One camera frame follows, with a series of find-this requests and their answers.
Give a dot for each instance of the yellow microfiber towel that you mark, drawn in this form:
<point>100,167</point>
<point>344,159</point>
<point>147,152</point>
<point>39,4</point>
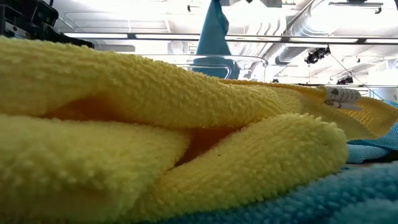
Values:
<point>155,93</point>

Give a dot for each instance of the blue microfiber towel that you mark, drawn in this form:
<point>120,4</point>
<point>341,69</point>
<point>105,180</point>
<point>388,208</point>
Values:
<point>214,31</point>
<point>342,199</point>
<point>382,143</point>

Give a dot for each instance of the long ceiling light bar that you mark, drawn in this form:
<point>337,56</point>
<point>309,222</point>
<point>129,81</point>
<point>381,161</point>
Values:
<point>99,35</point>

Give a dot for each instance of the clear plastic bin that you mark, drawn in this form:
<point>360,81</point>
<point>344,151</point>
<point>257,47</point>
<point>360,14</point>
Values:
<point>258,70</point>

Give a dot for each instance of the black ceiling track light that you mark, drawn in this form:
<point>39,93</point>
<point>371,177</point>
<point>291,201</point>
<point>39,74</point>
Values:
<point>345,80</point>
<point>317,55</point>

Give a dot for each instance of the silver ventilation duct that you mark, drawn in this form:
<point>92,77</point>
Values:
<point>290,53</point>

